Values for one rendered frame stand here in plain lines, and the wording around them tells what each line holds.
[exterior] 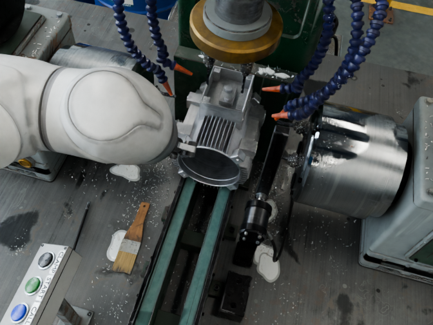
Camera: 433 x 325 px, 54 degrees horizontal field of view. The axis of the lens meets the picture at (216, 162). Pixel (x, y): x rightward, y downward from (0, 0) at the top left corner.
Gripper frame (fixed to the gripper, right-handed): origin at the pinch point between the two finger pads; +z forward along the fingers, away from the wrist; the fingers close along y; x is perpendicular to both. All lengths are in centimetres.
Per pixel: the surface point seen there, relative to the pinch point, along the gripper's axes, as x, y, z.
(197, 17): -25.1, 1.2, -3.1
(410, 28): -135, -98, 215
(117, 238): 24.6, 13.7, 29.7
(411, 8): -155, -99, 226
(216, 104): -13.5, -4.3, 15.5
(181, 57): -22.7, 7.0, 17.5
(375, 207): 0.6, -44.3, 15.3
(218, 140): -5.1, -7.0, 12.9
